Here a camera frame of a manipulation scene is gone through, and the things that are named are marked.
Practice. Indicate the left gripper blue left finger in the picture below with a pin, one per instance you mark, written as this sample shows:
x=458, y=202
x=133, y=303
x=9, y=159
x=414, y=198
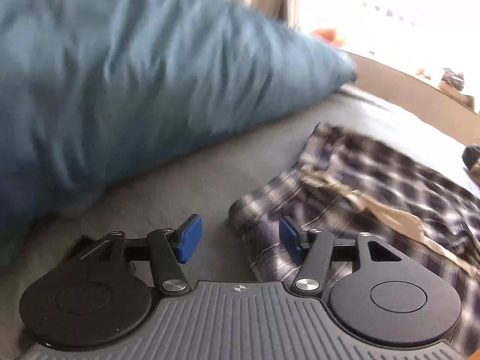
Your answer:
x=169, y=250

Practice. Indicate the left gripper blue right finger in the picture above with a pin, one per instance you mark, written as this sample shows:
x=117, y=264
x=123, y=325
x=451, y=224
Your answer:
x=312, y=251

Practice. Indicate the dark plaid shirt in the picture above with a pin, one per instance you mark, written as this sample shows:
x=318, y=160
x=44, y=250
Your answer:
x=349, y=183

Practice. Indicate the beige trousers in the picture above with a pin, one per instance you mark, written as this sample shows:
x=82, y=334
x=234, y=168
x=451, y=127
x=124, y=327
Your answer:
x=402, y=222

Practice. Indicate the box with clothes on windowsill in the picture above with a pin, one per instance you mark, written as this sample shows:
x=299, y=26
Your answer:
x=452, y=83

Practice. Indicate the blue pillow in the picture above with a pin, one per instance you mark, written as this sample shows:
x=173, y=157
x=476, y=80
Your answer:
x=93, y=91

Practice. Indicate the dark navy garment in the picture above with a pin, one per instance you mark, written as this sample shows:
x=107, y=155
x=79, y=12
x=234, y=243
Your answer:
x=471, y=159

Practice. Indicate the orange object on windowsill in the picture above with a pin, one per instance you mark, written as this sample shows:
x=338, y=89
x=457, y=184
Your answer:
x=330, y=35

